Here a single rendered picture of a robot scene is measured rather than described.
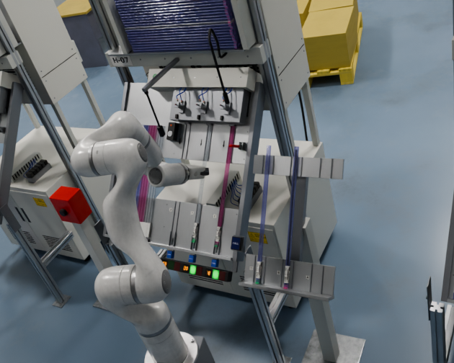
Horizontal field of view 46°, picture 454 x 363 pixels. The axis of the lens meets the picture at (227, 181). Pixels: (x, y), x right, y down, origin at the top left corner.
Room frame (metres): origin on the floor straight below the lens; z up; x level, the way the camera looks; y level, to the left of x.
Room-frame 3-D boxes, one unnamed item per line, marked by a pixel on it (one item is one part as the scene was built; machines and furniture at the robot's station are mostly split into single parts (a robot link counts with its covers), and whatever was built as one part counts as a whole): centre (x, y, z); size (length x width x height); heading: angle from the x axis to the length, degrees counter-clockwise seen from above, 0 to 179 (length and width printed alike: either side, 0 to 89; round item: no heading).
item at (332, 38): (4.63, -1.13, 0.22); 1.21 x 0.86 x 0.44; 152
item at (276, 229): (2.27, -0.06, 0.31); 0.70 x 0.65 x 0.62; 52
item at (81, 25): (6.78, 0.88, 0.33); 1.23 x 0.63 x 0.66; 151
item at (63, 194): (2.34, 0.80, 0.39); 0.24 x 0.24 x 0.78; 52
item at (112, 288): (1.23, 0.39, 1.00); 0.19 x 0.12 x 0.24; 72
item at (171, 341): (1.22, 0.36, 0.79); 0.19 x 0.19 x 0.18
